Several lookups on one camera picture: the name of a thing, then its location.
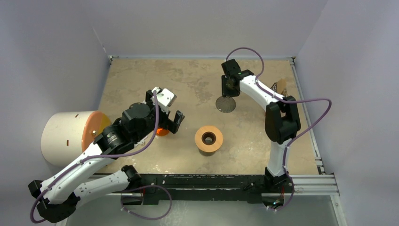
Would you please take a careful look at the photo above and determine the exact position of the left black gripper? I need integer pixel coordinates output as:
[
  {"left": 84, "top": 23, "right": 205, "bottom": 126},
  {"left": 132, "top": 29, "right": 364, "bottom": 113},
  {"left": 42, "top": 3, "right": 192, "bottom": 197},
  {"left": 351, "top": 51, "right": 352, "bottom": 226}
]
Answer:
[{"left": 134, "top": 91, "right": 184, "bottom": 142}]

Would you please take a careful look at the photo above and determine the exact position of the orange glass carafe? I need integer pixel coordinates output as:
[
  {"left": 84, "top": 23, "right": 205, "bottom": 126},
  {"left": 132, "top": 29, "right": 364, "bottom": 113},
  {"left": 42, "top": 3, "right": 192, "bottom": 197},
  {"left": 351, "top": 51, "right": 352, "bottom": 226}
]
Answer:
[{"left": 156, "top": 128, "right": 170, "bottom": 137}]

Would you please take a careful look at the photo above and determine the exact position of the light wooden dripper ring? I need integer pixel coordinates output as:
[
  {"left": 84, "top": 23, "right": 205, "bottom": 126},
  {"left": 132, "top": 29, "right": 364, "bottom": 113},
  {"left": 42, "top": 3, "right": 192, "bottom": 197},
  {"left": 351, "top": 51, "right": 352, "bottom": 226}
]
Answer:
[{"left": 194, "top": 125, "right": 224, "bottom": 153}]

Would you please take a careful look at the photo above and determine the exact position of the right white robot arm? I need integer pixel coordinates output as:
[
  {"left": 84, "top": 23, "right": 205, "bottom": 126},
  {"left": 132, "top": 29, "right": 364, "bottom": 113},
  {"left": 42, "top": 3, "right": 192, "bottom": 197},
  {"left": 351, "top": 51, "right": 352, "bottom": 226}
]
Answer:
[{"left": 221, "top": 59, "right": 301, "bottom": 192}]

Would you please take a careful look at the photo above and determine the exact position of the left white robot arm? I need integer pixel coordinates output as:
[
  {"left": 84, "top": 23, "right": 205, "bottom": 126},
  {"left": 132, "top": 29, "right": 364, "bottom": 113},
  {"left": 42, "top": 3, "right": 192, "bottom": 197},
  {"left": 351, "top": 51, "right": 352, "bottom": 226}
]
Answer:
[{"left": 28, "top": 87, "right": 184, "bottom": 224}]

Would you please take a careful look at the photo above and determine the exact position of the smoked glass dripper cone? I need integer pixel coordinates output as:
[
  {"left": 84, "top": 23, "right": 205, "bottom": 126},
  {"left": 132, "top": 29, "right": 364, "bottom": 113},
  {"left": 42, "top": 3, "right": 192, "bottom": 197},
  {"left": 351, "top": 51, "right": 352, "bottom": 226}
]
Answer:
[{"left": 215, "top": 96, "right": 236, "bottom": 113}]

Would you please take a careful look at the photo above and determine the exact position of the coffee filter package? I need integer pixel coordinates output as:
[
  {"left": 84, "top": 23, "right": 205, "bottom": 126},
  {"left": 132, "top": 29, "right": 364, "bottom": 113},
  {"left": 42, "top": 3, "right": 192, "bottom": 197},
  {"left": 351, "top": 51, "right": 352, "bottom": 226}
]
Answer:
[{"left": 271, "top": 79, "right": 287, "bottom": 97}]

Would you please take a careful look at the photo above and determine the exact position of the white cylinder with orange lid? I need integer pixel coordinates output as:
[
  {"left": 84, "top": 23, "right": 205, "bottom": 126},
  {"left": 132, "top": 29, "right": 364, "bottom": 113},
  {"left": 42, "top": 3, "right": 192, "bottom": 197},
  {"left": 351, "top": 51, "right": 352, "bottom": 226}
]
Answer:
[{"left": 40, "top": 111, "right": 111, "bottom": 167}]

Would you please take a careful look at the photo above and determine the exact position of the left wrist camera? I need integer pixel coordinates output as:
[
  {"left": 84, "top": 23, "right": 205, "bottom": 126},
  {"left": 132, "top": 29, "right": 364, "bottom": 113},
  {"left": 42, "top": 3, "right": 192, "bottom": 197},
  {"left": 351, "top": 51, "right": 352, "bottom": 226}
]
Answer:
[{"left": 151, "top": 87, "right": 177, "bottom": 113}]

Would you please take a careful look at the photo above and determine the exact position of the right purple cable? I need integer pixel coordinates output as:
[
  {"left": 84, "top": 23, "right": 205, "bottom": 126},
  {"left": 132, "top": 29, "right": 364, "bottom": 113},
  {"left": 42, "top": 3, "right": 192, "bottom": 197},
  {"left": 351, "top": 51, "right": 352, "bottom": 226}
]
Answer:
[{"left": 225, "top": 47, "right": 333, "bottom": 213}]

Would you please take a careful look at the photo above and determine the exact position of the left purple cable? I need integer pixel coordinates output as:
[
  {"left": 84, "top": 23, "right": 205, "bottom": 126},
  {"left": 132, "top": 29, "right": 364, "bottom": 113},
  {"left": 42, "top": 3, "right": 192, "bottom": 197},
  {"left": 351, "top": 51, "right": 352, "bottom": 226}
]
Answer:
[{"left": 29, "top": 90, "right": 160, "bottom": 225}]

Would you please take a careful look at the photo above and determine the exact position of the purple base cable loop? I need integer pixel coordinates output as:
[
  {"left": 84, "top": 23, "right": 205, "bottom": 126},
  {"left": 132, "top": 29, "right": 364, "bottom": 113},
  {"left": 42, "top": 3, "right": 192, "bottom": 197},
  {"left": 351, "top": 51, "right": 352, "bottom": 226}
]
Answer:
[{"left": 120, "top": 183, "right": 173, "bottom": 220}]

